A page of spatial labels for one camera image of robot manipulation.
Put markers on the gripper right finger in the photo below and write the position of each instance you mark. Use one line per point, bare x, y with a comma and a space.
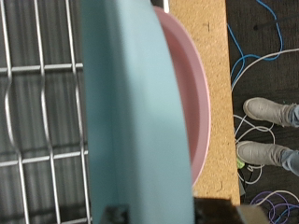
218, 213

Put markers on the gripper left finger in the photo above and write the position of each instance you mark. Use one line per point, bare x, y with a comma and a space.
116, 215

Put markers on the light blue plate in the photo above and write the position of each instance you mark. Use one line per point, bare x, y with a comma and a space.
134, 109

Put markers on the small green object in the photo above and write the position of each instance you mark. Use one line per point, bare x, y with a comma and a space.
239, 162

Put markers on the grey shoe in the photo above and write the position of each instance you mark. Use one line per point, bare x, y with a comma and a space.
261, 153
267, 110

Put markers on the blue jeans leg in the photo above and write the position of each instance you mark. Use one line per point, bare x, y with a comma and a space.
295, 115
291, 161

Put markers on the pink plate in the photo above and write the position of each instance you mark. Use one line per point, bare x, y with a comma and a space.
193, 102

